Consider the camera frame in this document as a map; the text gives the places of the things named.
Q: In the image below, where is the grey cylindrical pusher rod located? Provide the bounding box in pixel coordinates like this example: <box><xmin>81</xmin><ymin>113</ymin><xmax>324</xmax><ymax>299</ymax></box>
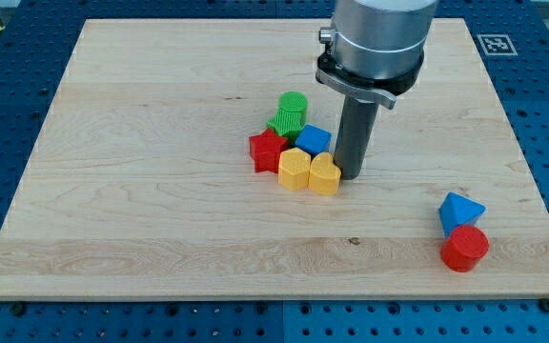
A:
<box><xmin>334</xmin><ymin>96</ymin><xmax>378</xmax><ymax>180</ymax></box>

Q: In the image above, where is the red star block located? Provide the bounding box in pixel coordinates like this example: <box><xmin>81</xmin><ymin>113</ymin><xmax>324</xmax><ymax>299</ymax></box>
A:
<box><xmin>249</xmin><ymin>129</ymin><xmax>288</xmax><ymax>173</ymax></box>

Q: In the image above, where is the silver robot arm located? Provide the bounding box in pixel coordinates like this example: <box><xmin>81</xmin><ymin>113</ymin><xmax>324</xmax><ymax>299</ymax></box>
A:
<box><xmin>315</xmin><ymin>0</ymin><xmax>438</xmax><ymax>109</ymax></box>

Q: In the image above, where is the green star block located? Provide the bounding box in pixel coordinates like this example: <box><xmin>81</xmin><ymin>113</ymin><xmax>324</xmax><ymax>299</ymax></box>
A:
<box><xmin>266</xmin><ymin>109</ymin><xmax>306</xmax><ymax>145</ymax></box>

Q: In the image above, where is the red cylinder block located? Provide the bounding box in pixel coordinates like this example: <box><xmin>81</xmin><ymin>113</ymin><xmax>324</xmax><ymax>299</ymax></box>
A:
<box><xmin>440</xmin><ymin>225</ymin><xmax>490</xmax><ymax>272</ymax></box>

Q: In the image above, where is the wooden board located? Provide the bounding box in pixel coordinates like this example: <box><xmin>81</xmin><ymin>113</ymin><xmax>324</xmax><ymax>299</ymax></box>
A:
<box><xmin>0</xmin><ymin>19</ymin><xmax>549</xmax><ymax>301</ymax></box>

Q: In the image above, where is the green cylinder block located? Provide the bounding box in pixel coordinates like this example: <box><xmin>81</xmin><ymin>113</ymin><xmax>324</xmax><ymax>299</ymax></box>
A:
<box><xmin>278</xmin><ymin>91</ymin><xmax>308</xmax><ymax>124</ymax></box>

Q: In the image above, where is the yellow heart block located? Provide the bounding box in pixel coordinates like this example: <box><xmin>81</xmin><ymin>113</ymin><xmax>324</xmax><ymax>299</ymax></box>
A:
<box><xmin>308</xmin><ymin>152</ymin><xmax>341</xmax><ymax>195</ymax></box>

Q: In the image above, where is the white fiducial marker tag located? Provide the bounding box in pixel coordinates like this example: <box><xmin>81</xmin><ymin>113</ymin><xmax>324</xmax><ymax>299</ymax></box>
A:
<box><xmin>478</xmin><ymin>33</ymin><xmax>518</xmax><ymax>56</ymax></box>

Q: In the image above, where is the blue triangle block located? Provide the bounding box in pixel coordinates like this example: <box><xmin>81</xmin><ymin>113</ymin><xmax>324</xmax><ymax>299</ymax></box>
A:
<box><xmin>438</xmin><ymin>192</ymin><xmax>487</xmax><ymax>237</ymax></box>

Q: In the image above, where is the yellow hexagon block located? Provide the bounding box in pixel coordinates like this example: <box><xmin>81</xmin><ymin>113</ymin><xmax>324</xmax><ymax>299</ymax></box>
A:
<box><xmin>277</xmin><ymin>148</ymin><xmax>312</xmax><ymax>192</ymax></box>

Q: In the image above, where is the blue cube block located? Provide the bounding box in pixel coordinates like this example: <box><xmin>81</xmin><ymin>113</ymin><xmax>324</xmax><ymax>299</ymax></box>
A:
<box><xmin>295</xmin><ymin>125</ymin><xmax>332</xmax><ymax>157</ymax></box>

